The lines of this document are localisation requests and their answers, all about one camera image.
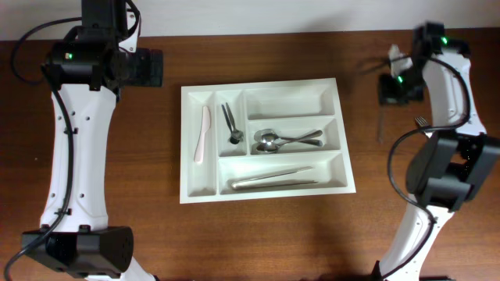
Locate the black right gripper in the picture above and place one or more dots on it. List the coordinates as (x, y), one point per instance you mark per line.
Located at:
(391, 94)

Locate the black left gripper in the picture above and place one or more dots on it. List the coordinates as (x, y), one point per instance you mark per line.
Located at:
(155, 67)

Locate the steel fork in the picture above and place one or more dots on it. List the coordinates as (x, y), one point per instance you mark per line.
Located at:
(380, 125)
(422, 122)

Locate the pale pink plastic knife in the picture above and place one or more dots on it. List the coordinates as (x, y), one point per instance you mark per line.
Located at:
(205, 126)

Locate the small dark metal tongs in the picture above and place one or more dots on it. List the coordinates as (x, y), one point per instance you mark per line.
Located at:
(236, 135)

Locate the steel spoon tray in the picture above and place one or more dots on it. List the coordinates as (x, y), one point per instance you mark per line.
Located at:
(258, 136)

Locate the long steel tongs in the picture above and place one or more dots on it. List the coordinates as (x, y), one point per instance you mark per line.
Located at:
(277, 179)

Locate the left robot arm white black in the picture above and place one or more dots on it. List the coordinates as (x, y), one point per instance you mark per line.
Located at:
(86, 72)

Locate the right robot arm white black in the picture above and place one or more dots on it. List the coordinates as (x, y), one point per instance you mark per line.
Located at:
(457, 156)

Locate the white plastic cutlery tray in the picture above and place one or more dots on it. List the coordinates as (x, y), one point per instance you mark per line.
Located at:
(263, 140)

